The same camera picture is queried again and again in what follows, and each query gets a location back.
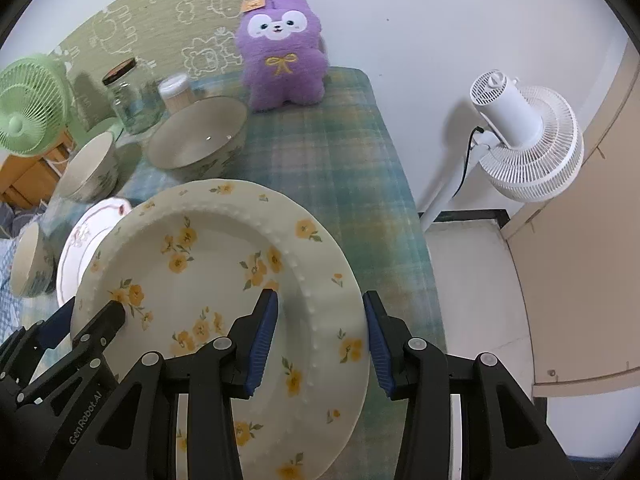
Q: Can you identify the green desk fan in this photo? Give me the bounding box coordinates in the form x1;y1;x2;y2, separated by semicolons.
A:
0;54;126;156

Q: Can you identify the beige board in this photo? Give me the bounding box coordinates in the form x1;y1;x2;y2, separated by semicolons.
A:
500;35;640;398

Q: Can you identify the glass jar with black lid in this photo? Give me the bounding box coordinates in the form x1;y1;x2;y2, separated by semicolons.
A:
102;58;163;136

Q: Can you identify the cotton swab container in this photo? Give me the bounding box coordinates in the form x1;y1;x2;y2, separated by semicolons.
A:
157;73;196;115

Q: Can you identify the yellow floral ceramic plate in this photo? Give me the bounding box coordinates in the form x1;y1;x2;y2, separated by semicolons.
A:
70;178;372;480

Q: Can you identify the large floral ceramic bowl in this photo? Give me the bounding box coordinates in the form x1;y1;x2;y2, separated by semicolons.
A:
145;96;249;181

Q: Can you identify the grey blue striped cloth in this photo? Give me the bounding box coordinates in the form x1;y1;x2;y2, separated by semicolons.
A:
0;205;31;238

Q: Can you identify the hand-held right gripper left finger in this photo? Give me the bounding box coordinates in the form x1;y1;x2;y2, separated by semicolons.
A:
55;290;279;480

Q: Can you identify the black fan cable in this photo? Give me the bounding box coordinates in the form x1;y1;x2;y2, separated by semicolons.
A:
452;126;483;196

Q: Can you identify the white standing fan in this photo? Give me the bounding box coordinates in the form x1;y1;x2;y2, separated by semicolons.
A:
419;70;585;233

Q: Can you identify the pink rimmed white plate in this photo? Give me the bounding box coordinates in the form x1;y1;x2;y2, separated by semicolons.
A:
56;198;133;311

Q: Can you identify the blue checked printed blanket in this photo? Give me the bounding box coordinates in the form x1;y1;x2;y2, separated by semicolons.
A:
0;235;76;336

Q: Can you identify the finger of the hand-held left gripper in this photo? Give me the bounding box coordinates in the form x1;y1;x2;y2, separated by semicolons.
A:
0;299;76;376
15;301;126;406

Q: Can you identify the medium floral ceramic bowl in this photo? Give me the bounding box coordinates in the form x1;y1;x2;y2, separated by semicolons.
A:
52;131;121;203

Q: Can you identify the green printed wall mat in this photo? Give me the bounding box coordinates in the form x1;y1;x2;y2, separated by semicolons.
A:
52;0;263;91

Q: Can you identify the wooden chair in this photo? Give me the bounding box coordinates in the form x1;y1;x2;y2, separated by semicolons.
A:
0;132;73;208

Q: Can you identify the purple plush toy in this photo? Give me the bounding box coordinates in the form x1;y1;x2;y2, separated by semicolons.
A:
235;0;331;113

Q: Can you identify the small floral ceramic bowl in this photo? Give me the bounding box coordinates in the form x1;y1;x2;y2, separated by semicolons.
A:
10;221;56;298

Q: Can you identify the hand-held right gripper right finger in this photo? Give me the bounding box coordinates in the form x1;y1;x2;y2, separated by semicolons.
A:
362;291;576;480

